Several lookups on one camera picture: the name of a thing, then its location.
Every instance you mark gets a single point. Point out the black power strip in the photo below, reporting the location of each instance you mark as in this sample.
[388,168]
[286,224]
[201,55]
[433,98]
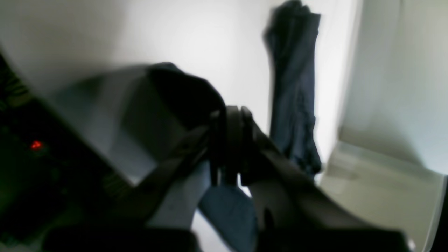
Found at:
[47,172]

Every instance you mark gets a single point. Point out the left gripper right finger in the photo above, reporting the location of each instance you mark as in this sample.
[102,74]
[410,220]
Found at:
[294,215]

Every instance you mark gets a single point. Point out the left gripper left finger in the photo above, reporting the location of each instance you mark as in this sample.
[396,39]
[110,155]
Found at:
[156,214]

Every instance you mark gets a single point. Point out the black t-shirt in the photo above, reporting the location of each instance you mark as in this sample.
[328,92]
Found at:
[290,38]

